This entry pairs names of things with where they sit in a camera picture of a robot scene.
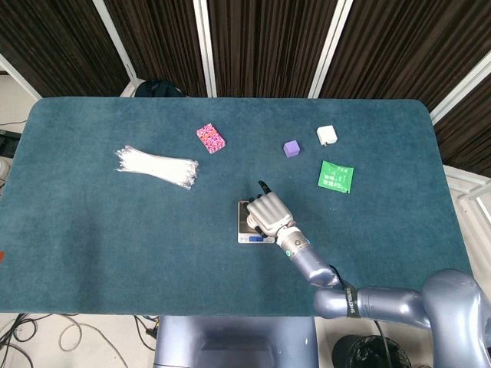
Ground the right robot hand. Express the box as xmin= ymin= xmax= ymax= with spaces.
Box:
xmin=245 ymin=179 xmax=295 ymax=237

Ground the digital kitchen scale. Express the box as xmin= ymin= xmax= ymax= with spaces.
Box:
xmin=237 ymin=199 xmax=277 ymax=245

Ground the purple cube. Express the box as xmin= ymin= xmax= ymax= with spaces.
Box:
xmin=282 ymin=140 xmax=302 ymax=159

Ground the green sachet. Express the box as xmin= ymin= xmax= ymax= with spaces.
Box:
xmin=317 ymin=159 xmax=355 ymax=195

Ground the pink patterned box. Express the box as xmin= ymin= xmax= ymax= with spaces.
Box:
xmin=196 ymin=123 xmax=226 ymax=155

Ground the white charger block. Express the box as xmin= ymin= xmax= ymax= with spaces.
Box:
xmin=316 ymin=124 xmax=338 ymax=147

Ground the blue robot torso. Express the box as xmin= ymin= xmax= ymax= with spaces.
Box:
xmin=153 ymin=315 xmax=319 ymax=368

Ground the teal table cloth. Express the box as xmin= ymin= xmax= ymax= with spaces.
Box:
xmin=0 ymin=97 xmax=473 ymax=320

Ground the black bag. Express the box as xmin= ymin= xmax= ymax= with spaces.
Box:
xmin=134 ymin=79 xmax=186 ymax=98

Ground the black trash bin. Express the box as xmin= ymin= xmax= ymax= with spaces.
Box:
xmin=331 ymin=333 xmax=414 ymax=368

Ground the black floor device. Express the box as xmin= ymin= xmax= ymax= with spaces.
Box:
xmin=0 ymin=129 xmax=22 ymax=159

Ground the white cable tie bundle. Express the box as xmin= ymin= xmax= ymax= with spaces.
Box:
xmin=114 ymin=144 xmax=199 ymax=191

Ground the black cable with plug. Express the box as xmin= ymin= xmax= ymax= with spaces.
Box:
xmin=133 ymin=314 xmax=160 ymax=352

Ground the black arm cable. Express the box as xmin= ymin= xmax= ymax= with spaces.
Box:
xmin=328 ymin=263 xmax=394 ymax=368

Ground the white partition frame post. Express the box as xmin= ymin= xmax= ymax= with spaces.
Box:
xmin=429 ymin=57 xmax=491 ymax=124
xmin=193 ymin=0 xmax=218 ymax=97
xmin=91 ymin=0 xmax=138 ymax=80
xmin=0 ymin=52 xmax=42 ymax=100
xmin=308 ymin=0 xmax=354 ymax=99

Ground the white metal frame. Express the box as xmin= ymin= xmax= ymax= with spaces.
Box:
xmin=443 ymin=163 xmax=491 ymax=218

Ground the grey floor cable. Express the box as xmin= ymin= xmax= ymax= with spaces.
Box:
xmin=58 ymin=320 xmax=130 ymax=368

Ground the black floor cable bundle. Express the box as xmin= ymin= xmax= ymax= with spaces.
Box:
xmin=0 ymin=313 xmax=42 ymax=368

